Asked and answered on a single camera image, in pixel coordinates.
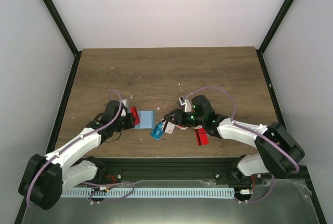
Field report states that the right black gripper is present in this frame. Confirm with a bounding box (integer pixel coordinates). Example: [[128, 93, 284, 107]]
[[164, 109, 206, 128]]

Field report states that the red card with black stripe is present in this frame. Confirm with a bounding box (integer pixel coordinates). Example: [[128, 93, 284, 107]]
[[130, 107, 140, 126]]

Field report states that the teal leather card holder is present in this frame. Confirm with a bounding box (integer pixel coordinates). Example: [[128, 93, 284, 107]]
[[134, 110, 156, 129]]

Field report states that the large red card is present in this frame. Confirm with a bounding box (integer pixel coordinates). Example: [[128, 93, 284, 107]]
[[194, 128, 209, 146]]

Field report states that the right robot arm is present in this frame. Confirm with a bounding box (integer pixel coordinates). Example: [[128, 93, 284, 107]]
[[164, 95, 305, 184]]

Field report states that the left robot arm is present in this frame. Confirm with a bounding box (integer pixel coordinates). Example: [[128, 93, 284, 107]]
[[18, 100, 140, 210]]

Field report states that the white card with red circle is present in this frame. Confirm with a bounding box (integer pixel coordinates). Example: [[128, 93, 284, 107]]
[[176, 125, 188, 130]]

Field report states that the white card with black stripe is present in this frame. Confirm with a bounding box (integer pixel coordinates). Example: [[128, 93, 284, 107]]
[[162, 120, 175, 135]]

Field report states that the blue credit card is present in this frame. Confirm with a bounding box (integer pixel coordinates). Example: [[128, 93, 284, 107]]
[[150, 122, 164, 140]]

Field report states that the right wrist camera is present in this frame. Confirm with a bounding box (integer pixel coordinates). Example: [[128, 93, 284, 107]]
[[178, 97, 192, 112]]

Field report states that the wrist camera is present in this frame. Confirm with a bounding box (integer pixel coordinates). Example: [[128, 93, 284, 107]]
[[178, 97, 192, 112], [122, 99, 130, 109]]

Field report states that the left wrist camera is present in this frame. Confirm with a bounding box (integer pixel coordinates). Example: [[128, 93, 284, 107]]
[[122, 99, 130, 109]]

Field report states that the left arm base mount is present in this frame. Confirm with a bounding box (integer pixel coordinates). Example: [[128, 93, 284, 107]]
[[87, 172, 121, 185]]

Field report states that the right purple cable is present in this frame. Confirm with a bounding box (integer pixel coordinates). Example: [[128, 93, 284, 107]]
[[186, 86, 300, 204]]

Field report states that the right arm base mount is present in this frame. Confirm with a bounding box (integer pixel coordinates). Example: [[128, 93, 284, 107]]
[[213, 167, 263, 186]]

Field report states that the light blue slotted cable duct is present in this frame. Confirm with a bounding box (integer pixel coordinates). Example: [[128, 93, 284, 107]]
[[61, 188, 235, 199]]

